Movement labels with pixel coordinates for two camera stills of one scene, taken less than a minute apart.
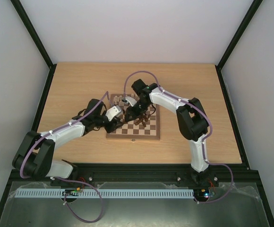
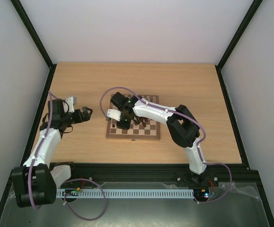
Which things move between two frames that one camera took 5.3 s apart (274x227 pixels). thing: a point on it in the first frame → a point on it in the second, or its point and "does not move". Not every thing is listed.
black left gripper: [113, 126] → [86, 117]
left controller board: [75, 192] does not move
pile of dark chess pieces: [141, 118] does not move
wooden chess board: [147, 126] does not move
